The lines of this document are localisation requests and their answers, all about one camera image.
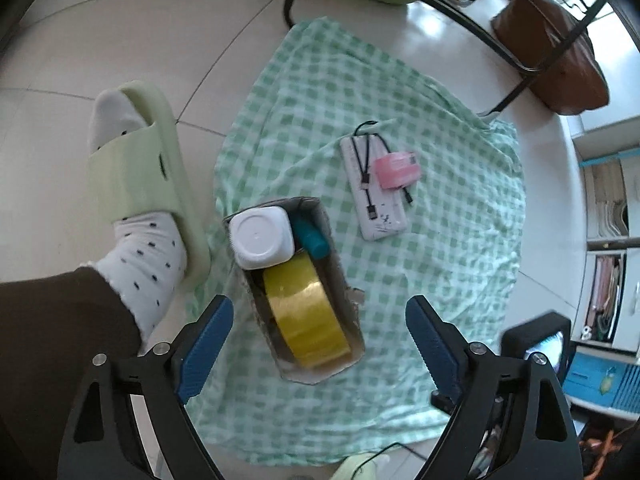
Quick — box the yellow tape roll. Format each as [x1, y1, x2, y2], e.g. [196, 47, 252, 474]
[262, 252, 350, 370]

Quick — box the teal cylinder tube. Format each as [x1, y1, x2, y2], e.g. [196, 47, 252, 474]
[290, 212, 331, 260]

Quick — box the dark trouser leg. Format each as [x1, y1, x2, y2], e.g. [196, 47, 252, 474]
[1, 268, 141, 479]

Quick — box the white plastic bottle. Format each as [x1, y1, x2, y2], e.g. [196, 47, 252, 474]
[228, 206, 295, 271]

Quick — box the green slipper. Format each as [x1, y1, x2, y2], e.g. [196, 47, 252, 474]
[88, 80, 212, 292]

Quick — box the pink small box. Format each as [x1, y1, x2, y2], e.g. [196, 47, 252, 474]
[373, 152, 422, 190]

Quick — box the green checkered cloth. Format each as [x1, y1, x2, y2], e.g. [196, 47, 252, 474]
[188, 18, 525, 466]

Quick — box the brown leather bag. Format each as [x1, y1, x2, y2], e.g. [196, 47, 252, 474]
[490, 0, 612, 117]

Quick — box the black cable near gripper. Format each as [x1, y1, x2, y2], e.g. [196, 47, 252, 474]
[349, 440, 432, 480]

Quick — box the black charging cable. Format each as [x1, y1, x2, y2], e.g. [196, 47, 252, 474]
[349, 119, 416, 221]

